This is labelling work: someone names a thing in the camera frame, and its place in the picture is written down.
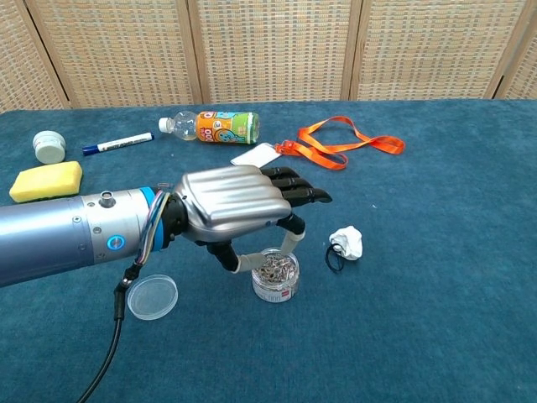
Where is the yellow green sponge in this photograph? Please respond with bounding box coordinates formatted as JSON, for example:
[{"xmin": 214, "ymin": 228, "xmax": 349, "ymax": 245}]
[{"xmin": 8, "ymin": 160, "xmax": 84, "ymax": 205}]

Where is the woven wicker screen panel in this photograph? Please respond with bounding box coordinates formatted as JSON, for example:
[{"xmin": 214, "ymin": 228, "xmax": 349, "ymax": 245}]
[
  {"xmin": 0, "ymin": 0, "xmax": 70, "ymax": 114},
  {"xmin": 24, "ymin": 0, "xmax": 205, "ymax": 109},
  {"xmin": 350, "ymin": 0, "xmax": 537, "ymax": 102},
  {"xmin": 496, "ymin": 24, "xmax": 537, "ymax": 101},
  {"xmin": 186, "ymin": 0, "xmax": 362, "ymax": 105}
]

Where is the orange lanyard strap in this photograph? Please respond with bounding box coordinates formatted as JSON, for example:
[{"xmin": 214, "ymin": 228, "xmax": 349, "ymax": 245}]
[{"xmin": 274, "ymin": 116, "xmax": 406, "ymax": 171}]

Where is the clear bottle with orange label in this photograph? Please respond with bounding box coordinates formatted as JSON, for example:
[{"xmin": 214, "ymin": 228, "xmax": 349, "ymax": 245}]
[{"xmin": 158, "ymin": 110, "xmax": 261, "ymax": 146}]

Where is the small white round jar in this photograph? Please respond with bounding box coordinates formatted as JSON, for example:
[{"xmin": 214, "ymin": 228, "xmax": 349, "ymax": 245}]
[{"xmin": 32, "ymin": 130, "xmax": 67, "ymax": 165}]

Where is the white blue whiteboard marker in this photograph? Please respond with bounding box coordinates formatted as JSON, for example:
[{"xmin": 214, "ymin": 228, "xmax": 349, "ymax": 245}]
[{"xmin": 81, "ymin": 132, "xmax": 155, "ymax": 157}]

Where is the black hair tie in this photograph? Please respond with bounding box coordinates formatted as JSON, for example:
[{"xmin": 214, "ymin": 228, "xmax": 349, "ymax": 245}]
[{"xmin": 325, "ymin": 243, "xmax": 347, "ymax": 275}]

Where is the white badge holder card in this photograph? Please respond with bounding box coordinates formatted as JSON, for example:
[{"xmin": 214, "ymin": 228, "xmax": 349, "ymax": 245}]
[{"xmin": 230, "ymin": 142, "xmax": 283, "ymax": 168}]

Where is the clear round plastic lid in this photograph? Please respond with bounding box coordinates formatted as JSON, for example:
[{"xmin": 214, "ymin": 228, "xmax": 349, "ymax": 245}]
[{"xmin": 127, "ymin": 274, "xmax": 180, "ymax": 322}]

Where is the crumpled white paper ball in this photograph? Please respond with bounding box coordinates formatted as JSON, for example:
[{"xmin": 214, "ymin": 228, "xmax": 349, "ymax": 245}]
[{"xmin": 329, "ymin": 225, "xmax": 364, "ymax": 260}]

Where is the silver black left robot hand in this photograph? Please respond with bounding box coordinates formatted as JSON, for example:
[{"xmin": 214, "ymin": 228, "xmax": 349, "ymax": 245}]
[{"xmin": 162, "ymin": 165, "xmax": 333, "ymax": 275}]

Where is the black cable with coloured wires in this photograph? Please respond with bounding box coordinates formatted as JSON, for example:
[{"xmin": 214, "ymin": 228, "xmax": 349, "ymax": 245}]
[{"xmin": 75, "ymin": 191, "xmax": 172, "ymax": 403}]

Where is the clear paperclip container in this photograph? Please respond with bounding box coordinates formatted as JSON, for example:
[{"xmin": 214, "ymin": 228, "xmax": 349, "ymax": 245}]
[{"xmin": 251, "ymin": 246, "xmax": 301, "ymax": 302}]

